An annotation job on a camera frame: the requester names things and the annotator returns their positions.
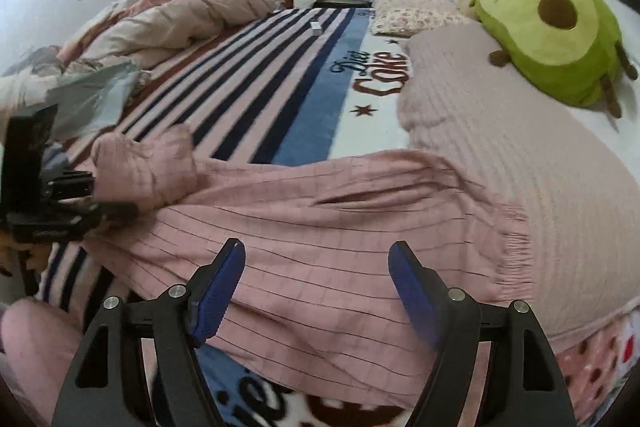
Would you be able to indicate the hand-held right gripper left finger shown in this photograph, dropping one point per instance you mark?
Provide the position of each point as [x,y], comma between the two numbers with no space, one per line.
[217,292]

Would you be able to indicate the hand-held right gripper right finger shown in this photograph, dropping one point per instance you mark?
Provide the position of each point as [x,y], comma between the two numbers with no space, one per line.
[412,292]

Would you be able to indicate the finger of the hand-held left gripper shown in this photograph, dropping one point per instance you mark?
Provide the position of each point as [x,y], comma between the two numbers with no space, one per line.
[117,210]

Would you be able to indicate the pink checked pants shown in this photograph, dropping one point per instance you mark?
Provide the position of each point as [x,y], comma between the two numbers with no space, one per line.
[325,217]

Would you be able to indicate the grey-blue folded garment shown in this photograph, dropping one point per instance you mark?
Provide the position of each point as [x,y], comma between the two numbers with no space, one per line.
[95,92]

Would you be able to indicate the person's pink clothed leg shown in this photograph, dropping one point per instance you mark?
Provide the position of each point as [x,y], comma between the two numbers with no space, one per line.
[35,357]

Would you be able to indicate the beige ribbed pillow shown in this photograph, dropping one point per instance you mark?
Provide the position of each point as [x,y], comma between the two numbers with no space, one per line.
[525,147]

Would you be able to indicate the pink dotted bed sheet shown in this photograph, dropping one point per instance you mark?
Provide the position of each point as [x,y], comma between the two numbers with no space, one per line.
[600,367]

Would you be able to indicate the pink and white duvet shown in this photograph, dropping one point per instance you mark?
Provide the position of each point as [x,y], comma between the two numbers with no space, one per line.
[190,17]

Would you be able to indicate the striped printed blanket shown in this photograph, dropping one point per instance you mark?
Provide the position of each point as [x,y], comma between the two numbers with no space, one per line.
[280,72]

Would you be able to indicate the floral pillow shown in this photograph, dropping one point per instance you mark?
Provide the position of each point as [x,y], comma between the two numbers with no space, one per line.
[415,14]

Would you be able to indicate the green avocado plush toy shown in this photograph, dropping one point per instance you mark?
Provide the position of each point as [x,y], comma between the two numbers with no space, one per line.
[550,47]

